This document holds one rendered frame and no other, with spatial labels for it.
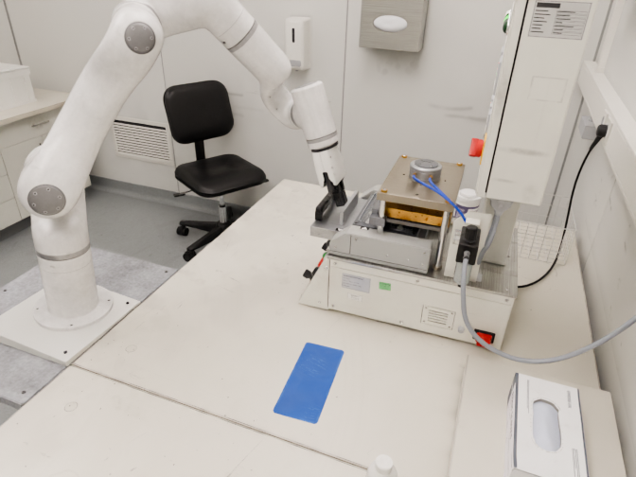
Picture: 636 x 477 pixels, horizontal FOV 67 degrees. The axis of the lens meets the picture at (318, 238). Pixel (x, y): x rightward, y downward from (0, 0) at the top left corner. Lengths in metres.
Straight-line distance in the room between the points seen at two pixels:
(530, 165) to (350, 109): 1.88
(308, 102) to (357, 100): 1.58
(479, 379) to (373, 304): 0.32
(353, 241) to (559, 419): 0.57
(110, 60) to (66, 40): 2.77
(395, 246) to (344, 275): 0.16
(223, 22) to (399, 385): 0.88
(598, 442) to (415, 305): 0.47
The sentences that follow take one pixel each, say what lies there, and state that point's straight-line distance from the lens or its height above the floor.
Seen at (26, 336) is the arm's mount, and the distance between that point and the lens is 1.39.
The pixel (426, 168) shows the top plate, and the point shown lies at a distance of 1.22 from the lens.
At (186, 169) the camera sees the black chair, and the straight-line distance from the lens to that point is 2.94.
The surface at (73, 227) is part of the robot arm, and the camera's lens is 1.28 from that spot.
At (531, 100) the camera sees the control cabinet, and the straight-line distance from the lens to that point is 1.03.
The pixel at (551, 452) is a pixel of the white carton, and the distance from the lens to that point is 0.99.
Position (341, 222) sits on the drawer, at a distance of 1.29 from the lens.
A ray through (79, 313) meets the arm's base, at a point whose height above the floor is 0.79.
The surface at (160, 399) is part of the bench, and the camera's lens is 1.15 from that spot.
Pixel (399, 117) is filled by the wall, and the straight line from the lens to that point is 2.78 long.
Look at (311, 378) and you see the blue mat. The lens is 1.16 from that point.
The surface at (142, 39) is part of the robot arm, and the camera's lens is 1.06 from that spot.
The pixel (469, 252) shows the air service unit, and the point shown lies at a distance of 1.04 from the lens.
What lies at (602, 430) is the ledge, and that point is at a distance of 1.17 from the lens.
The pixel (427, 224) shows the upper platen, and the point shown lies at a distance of 1.21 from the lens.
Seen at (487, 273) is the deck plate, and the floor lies 0.93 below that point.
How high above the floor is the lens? 1.58
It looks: 30 degrees down
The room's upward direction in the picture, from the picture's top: 2 degrees clockwise
